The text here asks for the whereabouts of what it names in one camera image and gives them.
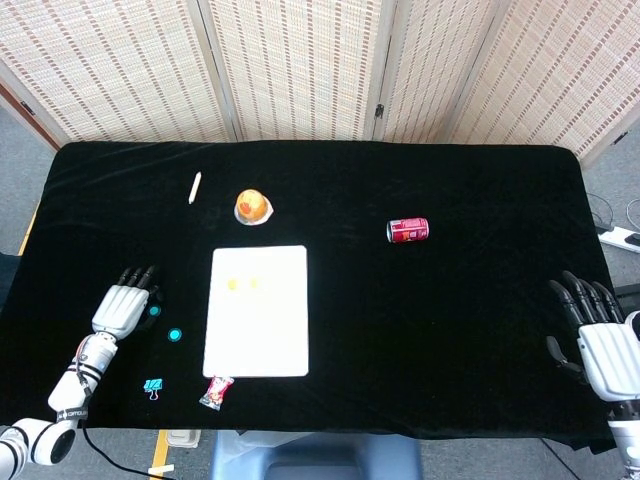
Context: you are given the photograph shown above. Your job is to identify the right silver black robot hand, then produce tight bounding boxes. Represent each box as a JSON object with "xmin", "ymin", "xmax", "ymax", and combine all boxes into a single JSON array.
[{"xmin": 545, "ymin": 269, "xmax": 640, "ymax": 404}]

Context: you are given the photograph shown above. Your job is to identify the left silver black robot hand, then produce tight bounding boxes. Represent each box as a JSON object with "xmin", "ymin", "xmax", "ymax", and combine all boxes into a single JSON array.
[{"xmin": 91, "ymin": 264, "xmax": 164, "ymax": 342}]

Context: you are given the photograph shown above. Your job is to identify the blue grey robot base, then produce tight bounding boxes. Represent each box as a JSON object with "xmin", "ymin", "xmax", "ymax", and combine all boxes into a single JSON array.
[{"xmin": 209, "ymin": 430, "xmax": 424, "ymax": 480}]

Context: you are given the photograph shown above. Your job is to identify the white power strip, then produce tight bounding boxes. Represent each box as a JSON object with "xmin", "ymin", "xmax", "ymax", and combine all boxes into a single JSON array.
[{"xmin": 597, "ymin": 225, "xmax": 640, "ymax": 255}]

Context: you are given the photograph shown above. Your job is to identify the red snack packet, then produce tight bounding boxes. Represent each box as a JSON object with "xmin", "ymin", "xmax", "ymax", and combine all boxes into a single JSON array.
[{"xmin": 198, "ymin": 375, "xmax": 235, "ymax": 412}]

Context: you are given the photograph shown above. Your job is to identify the white rectangular board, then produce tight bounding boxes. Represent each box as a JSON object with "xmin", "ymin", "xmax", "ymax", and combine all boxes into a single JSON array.
[{"xmin": 201, "ymin": 244, "xmax": 310, "ymax": 379}]

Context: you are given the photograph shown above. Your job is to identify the white plastic container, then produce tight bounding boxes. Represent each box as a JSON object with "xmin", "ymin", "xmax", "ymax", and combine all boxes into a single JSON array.
[{"xmin": 167, "ymin": 428, "xmax": 203, "ymax": 449}]

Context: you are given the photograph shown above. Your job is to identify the orange fruit jelly cup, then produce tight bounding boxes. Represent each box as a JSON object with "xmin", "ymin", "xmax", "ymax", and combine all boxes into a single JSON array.
[{"xmin": 233, "ymin": 188, "xmax": 275, "ymax": 227}]

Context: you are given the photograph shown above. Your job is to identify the black tablecloth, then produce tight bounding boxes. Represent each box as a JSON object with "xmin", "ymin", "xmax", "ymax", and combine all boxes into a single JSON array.
[{"xmin": 0, "ymin": 140, "xmax": 621, "ymax": 451}]

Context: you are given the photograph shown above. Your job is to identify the red drink can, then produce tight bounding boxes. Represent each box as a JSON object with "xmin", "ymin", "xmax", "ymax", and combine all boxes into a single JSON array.
[{"xmin": 386, "ymin": 216, "xmax": 431, "ymax": 245}]

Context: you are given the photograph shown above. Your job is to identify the bamboo folding screen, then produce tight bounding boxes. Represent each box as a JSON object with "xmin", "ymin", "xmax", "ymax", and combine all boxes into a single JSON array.
[{"xmin": 0, "ymin": 0, "xmax": 640, "ymax": 162}]

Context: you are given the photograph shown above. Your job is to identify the black floor cable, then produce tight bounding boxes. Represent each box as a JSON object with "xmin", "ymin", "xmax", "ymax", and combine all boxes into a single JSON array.
[{"xmin": 587, "ymin": 192, "xmax": 615, "ymax": 234}]

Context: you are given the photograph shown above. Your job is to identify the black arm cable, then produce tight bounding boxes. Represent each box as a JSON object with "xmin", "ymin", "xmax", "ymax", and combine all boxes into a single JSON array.
[{"xmin": 74, "ymin": 362, "xmax": 177, "ymax": 480}]

